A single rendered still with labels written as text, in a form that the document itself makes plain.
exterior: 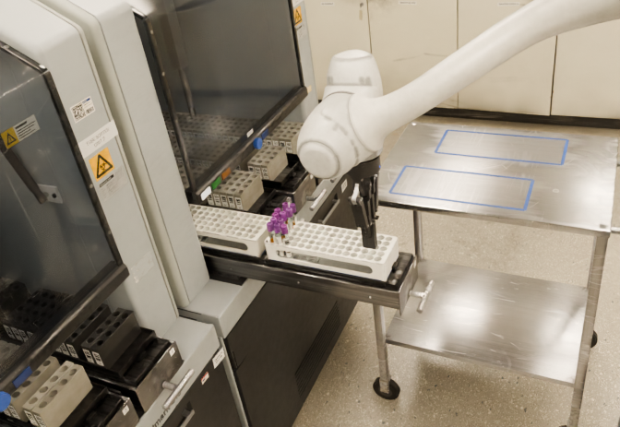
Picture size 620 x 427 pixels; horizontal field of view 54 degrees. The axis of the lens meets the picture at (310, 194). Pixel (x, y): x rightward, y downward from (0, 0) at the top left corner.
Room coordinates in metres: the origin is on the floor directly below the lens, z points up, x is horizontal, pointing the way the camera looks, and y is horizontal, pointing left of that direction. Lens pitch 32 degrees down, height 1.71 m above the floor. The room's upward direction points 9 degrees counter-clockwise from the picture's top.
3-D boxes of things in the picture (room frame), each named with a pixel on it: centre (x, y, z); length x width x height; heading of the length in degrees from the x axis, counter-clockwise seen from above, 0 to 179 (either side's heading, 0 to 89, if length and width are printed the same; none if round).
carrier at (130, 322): (0.92, 0.43, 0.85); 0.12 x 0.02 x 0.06; 151
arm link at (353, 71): (1.06, -0.11, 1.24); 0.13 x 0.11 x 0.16; 156
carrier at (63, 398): (0.79, 0.51, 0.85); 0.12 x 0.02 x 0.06; 151
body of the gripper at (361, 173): (1.08, -0.11, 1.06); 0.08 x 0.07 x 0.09; 151
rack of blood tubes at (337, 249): (1.12, -0.03, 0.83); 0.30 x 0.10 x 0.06; 61
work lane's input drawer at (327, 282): (1.19, 0.09, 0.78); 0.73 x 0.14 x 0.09; 61
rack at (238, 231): (1.28, 0.25, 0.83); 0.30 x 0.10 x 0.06; 61
